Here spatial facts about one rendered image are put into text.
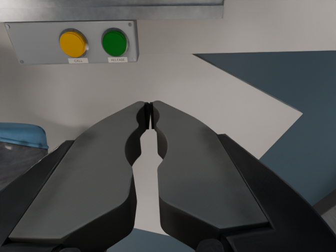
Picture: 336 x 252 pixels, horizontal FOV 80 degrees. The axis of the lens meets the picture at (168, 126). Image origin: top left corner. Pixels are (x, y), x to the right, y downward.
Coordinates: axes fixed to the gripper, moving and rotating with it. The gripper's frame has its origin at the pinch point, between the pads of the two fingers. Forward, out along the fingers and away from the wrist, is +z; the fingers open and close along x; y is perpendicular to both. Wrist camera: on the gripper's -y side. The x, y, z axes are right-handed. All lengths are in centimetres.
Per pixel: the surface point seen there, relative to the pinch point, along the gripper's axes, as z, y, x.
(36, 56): 27.2, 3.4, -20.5
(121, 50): 26.0, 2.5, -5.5
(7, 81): 37, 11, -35
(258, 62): 123, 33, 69
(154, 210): 37, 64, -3
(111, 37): 26.0, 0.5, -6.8
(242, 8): 37.2, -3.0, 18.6
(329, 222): 102, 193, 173
